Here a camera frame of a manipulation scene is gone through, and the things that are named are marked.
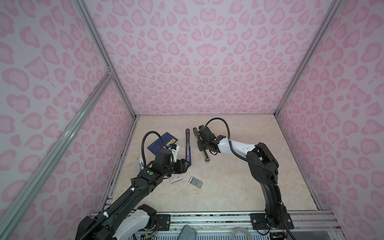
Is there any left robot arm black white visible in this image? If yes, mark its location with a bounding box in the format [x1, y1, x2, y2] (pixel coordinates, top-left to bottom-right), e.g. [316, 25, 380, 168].
[75, 149, 191, 240]

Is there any red white staple box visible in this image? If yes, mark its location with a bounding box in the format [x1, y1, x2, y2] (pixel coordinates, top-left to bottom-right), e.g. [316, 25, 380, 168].
[170, 174, 183, 184]

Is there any aluminium corner frame post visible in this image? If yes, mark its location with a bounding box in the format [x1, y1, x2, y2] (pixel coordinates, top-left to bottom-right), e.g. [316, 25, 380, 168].
[274, 0, 344, 118]
[73, 0, 137, 120]

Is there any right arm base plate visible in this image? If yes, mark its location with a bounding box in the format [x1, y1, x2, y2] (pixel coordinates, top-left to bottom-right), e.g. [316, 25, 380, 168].
[250, 213, 295, 231]

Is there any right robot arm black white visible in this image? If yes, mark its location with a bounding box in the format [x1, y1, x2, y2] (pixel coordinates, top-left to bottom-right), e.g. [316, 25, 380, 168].
[198, 126, 294, 230]

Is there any white tube loop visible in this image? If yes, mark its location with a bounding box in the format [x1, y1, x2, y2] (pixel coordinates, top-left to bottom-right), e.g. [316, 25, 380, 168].
[229, 227, 254, 240]

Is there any aluminium diagonal frame bar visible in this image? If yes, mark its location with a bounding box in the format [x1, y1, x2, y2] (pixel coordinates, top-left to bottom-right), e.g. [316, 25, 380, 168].
[1, 73, 114, 240]

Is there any aluminium corner frame post left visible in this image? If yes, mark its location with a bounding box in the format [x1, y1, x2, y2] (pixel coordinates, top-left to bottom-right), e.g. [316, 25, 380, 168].
[73, 0, 137, 120]

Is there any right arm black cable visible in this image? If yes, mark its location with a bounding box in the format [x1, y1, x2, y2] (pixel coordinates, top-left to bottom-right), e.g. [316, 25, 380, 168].
[204, 117, 298, 240]

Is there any aluminium front rail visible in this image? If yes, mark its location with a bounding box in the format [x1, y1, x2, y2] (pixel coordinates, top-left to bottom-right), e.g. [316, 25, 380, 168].
[80, 210, 341, 240]

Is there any small white clip object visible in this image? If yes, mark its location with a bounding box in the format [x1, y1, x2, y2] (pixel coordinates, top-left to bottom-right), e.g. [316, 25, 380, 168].
[137, 157, 144, 172]

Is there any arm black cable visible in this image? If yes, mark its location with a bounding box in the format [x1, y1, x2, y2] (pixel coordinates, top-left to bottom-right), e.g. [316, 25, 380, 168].
[77, 130, 169, 240]
[204, 117, 298, 240]

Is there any staple tray with staples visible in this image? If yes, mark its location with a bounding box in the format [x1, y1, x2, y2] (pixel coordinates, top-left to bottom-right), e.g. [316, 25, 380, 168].
[189, 177, 203, 189]

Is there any aluminium corner frame post right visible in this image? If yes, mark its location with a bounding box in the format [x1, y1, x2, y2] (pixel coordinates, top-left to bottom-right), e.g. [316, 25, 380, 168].
[274, 0, 344, 118]

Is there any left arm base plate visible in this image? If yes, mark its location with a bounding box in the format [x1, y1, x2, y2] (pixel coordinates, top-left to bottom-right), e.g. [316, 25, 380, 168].
[149, 214, 171, 232]

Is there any dark blue booklet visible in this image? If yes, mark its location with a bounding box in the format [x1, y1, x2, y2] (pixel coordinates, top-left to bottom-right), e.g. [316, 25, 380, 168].
[147, 132, 178, 155]

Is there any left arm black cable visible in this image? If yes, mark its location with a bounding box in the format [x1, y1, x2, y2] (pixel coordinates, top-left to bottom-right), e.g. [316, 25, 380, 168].
[77, 130, 169, 240]

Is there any grey cloth pad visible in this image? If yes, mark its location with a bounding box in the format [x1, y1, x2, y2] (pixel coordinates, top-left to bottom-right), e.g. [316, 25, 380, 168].
[178, 225, 197, 240]

